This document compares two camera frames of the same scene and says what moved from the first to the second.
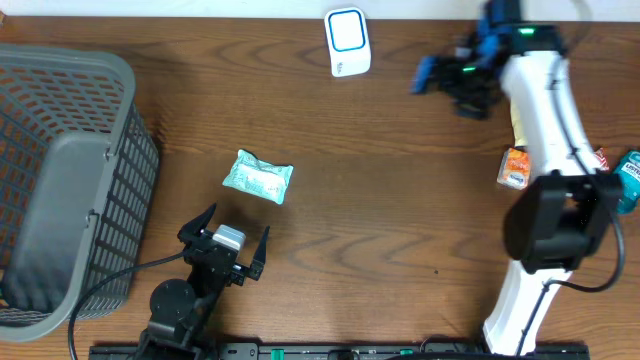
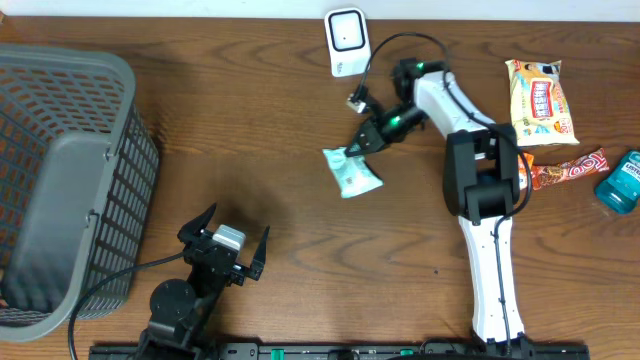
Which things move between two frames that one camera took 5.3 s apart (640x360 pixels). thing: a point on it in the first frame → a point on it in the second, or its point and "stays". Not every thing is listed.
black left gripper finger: x=196 y=226 stays
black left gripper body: x=237 y=276 stays
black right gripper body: x=469 y=84 → x=394 y=122
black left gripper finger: x=258 y=262 stays
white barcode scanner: x=348 y=41 stays
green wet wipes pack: x=266 y=180 → x=354 y=175
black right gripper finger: x=420 y=79 → x=367 y=139
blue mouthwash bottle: x=628 y=171 stays
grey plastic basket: x=79 y=181 stays
